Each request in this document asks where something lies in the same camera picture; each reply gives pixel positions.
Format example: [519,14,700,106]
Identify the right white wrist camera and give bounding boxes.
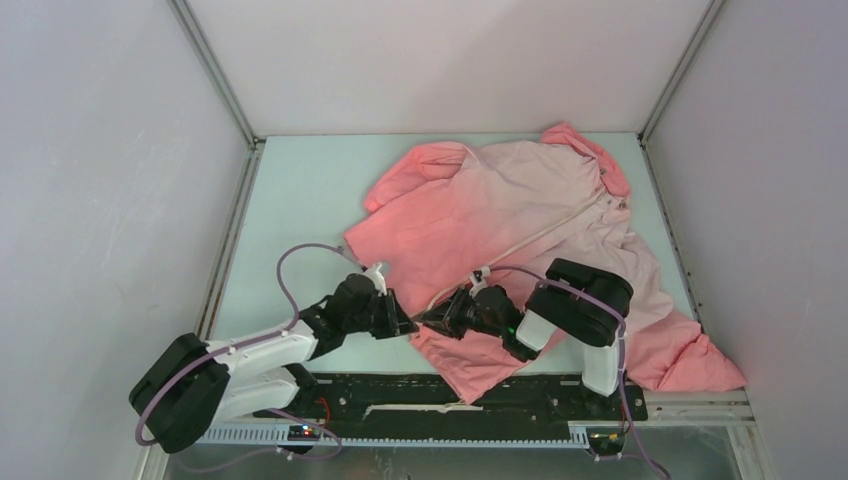
[469,266,491,298]

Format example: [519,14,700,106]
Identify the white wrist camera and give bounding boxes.
[362,262,388,296]
[469,266,491,298]

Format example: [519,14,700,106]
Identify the white cable tray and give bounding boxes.
[196,423,609,450]

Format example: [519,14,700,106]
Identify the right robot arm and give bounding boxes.
[419,258,633,418]

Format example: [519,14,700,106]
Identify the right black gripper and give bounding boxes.
[417,285,506,339]

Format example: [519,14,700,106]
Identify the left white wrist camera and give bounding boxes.
[362,262,388,296]

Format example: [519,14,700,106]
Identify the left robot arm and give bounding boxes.
[129,272,418,454]

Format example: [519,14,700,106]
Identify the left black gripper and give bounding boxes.
[344,288,418,340]

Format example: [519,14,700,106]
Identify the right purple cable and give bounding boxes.
[488,265,670,480]

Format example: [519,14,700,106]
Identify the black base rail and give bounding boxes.
[283,373,648,440]

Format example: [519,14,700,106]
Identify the pink zip-up jacket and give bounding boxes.
[344,123,746,392]

